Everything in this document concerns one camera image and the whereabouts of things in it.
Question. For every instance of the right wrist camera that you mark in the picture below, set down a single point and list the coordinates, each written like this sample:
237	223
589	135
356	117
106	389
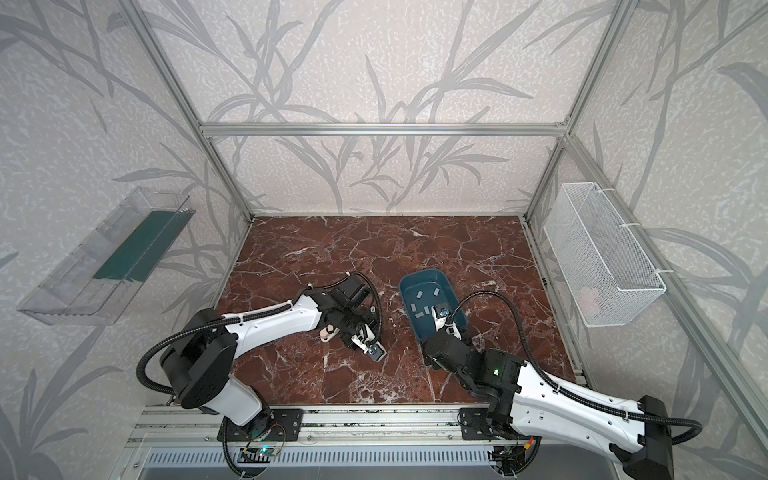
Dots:
442	318

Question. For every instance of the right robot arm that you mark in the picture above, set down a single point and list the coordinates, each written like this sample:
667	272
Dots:
525	403

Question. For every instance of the white wire mesh basket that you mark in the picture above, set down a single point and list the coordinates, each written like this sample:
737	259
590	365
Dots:
595	247

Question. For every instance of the clear plastic wall bin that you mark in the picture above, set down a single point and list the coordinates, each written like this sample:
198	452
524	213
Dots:
95	283

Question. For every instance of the aluminium mounting rail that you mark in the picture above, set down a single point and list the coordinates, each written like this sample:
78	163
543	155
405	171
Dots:
436	424

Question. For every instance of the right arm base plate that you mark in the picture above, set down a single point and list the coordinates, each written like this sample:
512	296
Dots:
475	425

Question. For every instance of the pink object in basket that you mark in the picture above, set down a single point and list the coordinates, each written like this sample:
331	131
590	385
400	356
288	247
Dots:
588	301

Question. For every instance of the teal plastic tray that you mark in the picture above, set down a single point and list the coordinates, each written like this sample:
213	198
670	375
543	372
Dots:
437	291

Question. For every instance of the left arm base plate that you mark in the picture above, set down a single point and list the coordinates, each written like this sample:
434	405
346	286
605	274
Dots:
276	425

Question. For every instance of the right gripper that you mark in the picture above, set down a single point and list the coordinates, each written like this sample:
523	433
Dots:
442	336

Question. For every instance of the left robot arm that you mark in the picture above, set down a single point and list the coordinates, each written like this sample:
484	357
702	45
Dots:
195	365

